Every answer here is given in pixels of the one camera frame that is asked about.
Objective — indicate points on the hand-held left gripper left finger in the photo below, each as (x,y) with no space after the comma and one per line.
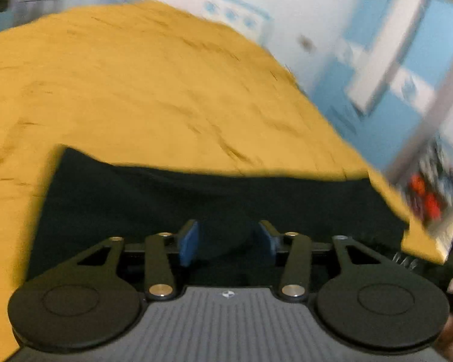
(188,243)

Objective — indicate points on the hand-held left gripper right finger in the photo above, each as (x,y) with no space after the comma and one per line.
(268,242)

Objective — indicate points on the black pants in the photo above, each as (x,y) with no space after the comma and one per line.
(143,203)

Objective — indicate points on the yellow quilted blanket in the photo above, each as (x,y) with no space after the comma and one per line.
(136,90)

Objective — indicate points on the blue and white wardrobe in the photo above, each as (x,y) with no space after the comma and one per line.
(445,26)

